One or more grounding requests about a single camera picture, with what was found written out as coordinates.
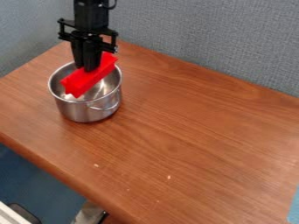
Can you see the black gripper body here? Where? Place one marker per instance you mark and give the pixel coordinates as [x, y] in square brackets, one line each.
[105, 36]

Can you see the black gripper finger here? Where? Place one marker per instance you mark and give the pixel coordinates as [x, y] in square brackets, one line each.
[91, 55]
[77, 47]

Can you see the red rectangular block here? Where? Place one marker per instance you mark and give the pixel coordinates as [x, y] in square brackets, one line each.
[79, 82]

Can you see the metal pot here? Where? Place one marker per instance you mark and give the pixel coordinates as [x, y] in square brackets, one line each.
[98, 104]

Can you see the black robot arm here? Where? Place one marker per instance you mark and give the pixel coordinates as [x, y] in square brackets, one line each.
[91, 14]

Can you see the metal table leg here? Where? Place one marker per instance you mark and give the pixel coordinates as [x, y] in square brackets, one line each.
[91, 214]

